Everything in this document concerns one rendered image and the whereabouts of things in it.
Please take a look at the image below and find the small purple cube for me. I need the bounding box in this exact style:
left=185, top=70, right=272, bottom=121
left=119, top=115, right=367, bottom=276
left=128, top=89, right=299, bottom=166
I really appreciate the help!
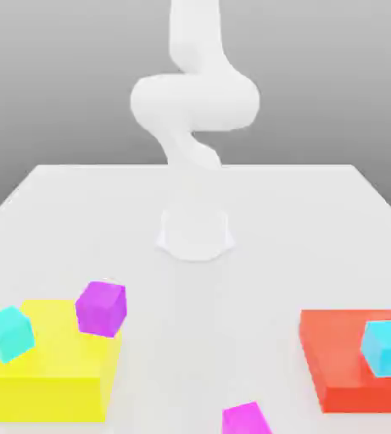
left=75, top=280, right=128, bottom=339

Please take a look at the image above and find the small magenta cube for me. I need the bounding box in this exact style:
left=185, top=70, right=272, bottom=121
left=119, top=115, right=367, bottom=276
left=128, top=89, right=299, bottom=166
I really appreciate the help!
left=221, top=401, right=273, bottom=434

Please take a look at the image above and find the small turquoise cube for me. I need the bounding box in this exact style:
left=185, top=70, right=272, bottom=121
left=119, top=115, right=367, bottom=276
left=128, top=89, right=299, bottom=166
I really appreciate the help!
left=0, top=304, right=36, bottom=364

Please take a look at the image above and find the small light blue cube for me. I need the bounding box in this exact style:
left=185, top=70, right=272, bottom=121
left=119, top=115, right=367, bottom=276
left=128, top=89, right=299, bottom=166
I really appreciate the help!
left=360, top=320, right=391, bottom=378

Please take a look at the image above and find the large orange box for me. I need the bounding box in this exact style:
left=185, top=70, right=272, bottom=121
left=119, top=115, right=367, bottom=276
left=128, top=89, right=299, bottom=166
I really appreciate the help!
left=299, top=309, right=391, bottom=415

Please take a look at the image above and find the large yellow box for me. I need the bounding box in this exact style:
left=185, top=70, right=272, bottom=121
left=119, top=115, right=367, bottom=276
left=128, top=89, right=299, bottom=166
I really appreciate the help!
left=0, top=298, right=123, bottom=424

